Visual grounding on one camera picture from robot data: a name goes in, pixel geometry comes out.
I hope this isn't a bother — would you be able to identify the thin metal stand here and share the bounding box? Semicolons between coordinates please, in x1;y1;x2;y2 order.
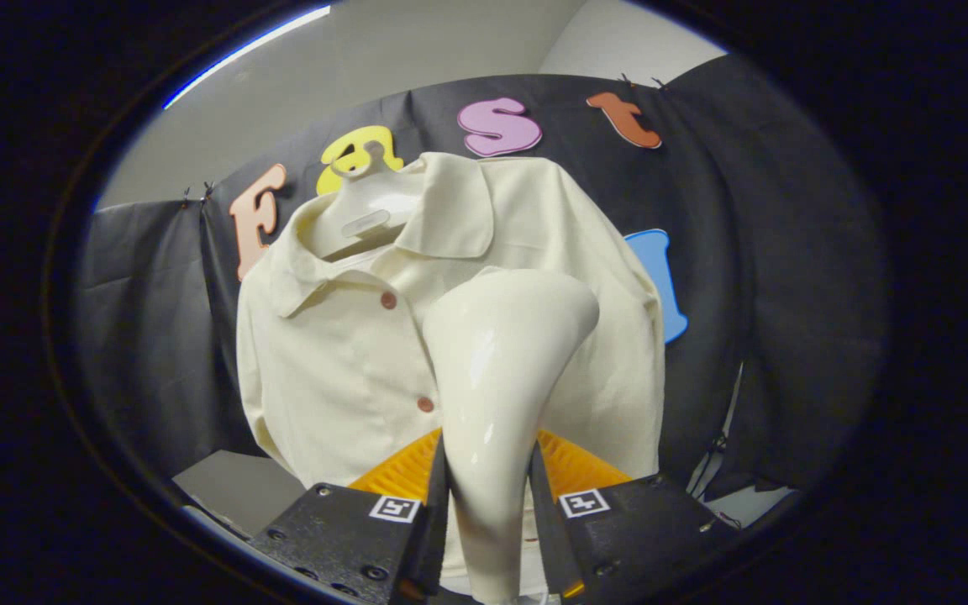
690;361;745;497

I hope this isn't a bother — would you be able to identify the white garment steamer head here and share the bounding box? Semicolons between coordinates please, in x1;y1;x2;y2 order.
422;269;601;604

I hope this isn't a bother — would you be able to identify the grey drawer cabinet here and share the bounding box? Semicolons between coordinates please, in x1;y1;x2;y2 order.
171;450;308;539

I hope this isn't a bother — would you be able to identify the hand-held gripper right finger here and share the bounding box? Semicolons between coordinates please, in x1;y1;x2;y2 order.
529;429;741;599

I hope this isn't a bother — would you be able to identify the cream button-up shirt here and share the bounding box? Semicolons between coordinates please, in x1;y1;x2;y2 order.
236;153;666;589

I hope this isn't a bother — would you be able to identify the black backdrop cloth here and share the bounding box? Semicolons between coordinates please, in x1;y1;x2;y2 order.
76;52;884;497

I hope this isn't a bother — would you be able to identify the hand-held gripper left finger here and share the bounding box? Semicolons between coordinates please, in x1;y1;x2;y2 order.
249;427;450;605

